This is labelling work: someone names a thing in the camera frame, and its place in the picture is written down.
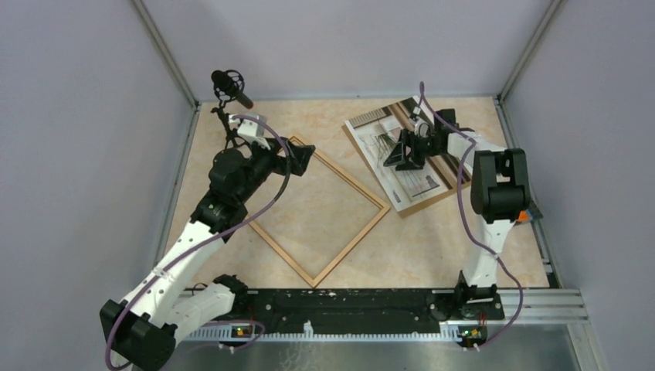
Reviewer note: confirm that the aluminium front rail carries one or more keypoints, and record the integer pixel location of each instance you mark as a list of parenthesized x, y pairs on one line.
[(528, 307)]

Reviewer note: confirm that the printed photo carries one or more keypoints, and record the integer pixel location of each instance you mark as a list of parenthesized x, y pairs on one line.
[(390, 139)]

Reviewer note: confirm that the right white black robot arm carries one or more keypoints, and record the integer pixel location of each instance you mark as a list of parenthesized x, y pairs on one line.
[(499, 193)]

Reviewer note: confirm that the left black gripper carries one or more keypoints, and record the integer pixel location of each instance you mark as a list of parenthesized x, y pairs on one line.
[(296, 164)]

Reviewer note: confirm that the black microphone on tripod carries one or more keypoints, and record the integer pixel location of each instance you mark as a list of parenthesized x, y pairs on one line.
[(228, 87)]

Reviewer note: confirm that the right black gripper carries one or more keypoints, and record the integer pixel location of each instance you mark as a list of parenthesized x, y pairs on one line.
[(398, 157)]

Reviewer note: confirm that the wooden picture frame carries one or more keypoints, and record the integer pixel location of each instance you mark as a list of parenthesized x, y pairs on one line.
[(321, 219)]

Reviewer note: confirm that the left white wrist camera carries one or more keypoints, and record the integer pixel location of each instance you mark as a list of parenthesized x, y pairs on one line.
[(249, 129)]

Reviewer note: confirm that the brown cardboard backing board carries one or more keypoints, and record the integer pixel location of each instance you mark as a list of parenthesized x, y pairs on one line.
[(408, 191)]

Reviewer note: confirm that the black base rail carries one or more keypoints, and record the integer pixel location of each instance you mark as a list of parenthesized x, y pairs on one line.
[(359, 311)]

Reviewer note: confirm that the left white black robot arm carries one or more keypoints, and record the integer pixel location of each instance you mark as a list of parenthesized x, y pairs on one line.
[(147, 324)]

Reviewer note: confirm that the dark grey mat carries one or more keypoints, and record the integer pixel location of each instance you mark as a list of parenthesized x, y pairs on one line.
[(533, 212)]

